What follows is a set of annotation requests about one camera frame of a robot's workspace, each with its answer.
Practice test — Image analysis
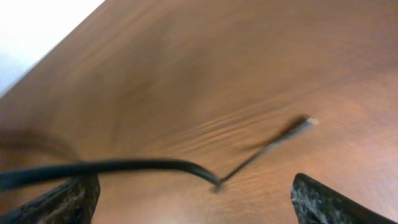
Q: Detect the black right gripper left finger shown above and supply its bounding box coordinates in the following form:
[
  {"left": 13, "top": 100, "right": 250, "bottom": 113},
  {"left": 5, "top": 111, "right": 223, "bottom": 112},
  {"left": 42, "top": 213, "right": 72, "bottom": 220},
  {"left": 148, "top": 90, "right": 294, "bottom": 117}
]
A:
[{"left": 1, "top": 175, "right": 100, "bottom": 224}]

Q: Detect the thin black USB cable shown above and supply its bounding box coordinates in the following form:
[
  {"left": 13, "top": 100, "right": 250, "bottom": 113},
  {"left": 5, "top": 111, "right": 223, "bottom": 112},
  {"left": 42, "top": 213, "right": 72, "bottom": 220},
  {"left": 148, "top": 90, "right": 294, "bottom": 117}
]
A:
[{"left": 0, "top": 114, "right": 320, "bottom": 193}]

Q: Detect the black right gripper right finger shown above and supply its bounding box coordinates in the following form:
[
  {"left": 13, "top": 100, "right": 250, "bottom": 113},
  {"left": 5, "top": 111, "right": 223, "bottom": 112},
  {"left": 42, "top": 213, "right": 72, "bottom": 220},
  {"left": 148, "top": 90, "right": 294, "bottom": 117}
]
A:
[{"left": 290, "top": 173, "right": 397, "bottom": 224}]

